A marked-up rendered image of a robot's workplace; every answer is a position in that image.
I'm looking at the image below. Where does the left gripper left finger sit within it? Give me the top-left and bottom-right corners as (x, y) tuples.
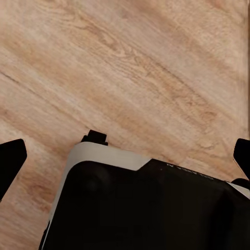
(0, 139), (27, 201)

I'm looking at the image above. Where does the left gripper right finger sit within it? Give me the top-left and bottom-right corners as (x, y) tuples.
(233, 139), (250, 179)

